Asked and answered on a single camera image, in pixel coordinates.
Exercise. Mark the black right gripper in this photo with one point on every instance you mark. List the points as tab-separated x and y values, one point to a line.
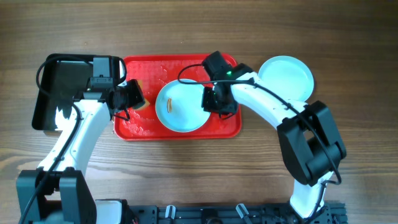
209	106

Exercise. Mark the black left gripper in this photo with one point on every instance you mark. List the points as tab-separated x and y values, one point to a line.
136	97

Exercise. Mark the orange and green sponge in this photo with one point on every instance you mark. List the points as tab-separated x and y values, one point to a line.
144	103

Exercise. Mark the white plate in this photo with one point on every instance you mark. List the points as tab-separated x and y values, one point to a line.
178	106
288	77

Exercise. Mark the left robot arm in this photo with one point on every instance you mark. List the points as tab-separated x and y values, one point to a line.
56	191

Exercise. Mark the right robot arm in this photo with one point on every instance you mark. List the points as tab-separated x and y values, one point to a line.
311	145

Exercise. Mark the red serving tray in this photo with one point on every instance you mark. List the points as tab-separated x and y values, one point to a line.
154	72

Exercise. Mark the black water tray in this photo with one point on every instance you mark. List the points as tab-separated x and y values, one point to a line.
63	76

